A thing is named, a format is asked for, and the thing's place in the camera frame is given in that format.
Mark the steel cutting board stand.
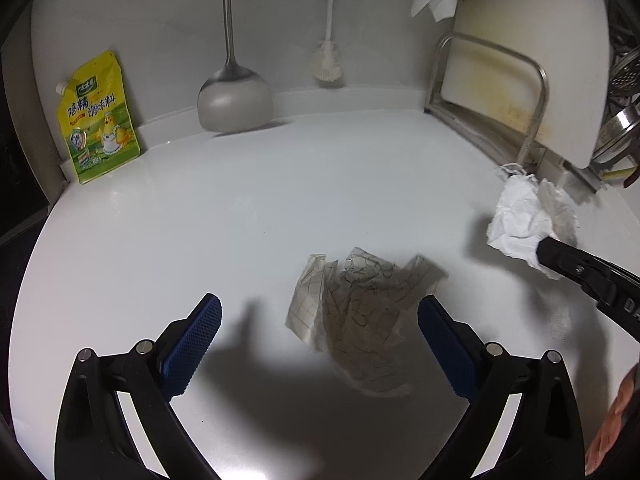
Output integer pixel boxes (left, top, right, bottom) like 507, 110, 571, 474
424, 32, 605, 193

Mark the lined paper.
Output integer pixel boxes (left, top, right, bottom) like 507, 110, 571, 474
285, 247, 448, 398

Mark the white cutting board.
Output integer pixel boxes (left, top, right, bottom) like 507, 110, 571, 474
442, 0, 610, 168

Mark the steel spatula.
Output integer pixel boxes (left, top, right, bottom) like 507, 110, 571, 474
196, 0, 273, 134

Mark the yellow seasoning pouch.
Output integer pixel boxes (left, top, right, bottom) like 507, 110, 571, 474
56, 51, 142, 184

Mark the steel steamer plate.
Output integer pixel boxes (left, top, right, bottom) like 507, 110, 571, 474
608, 47, 640, 98

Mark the white tissue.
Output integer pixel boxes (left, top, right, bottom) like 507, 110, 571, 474
486, 162, 578, 281

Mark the blue white bottle brush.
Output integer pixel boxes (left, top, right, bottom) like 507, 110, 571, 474
310, 0, 343, 84

